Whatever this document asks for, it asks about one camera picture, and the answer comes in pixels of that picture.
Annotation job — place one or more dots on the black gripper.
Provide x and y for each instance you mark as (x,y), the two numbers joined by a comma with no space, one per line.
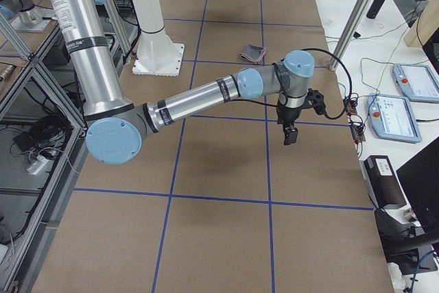
(287,115)

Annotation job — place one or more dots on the pink towel with white trim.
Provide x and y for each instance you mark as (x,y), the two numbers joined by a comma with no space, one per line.
(253,54)

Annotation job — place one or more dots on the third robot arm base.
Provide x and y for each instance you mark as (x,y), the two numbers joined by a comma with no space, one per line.
(26,16)

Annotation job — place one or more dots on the small circuit board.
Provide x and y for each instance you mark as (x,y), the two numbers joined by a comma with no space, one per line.
(350,105)

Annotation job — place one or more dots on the black box with label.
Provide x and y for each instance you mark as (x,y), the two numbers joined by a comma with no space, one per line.
(385,186)

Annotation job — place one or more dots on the near teach pendant tablet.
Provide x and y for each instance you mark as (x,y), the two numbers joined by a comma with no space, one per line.
(392,118)

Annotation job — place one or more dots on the teach pendant tablet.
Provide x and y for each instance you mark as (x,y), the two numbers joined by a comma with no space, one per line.
(392,118)
(417,82)

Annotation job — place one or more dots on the far teach pendant tablet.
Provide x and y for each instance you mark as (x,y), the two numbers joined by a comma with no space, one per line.
(417,82)

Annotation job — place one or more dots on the black monitor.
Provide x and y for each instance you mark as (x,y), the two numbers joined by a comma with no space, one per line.
(419,180)

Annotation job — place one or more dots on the black water bottle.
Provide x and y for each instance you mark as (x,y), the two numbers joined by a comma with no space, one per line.
(374,9)

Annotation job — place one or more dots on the white power strip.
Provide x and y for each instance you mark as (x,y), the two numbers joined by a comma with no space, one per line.
(37,165)

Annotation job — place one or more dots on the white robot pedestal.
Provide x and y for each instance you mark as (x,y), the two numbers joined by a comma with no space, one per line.
(156,53)

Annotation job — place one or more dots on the aluminium frame post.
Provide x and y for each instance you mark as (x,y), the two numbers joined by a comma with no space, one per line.
(350,27)

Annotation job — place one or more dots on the aluminium frame rail structure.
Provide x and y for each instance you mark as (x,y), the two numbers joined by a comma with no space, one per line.
(41,107)

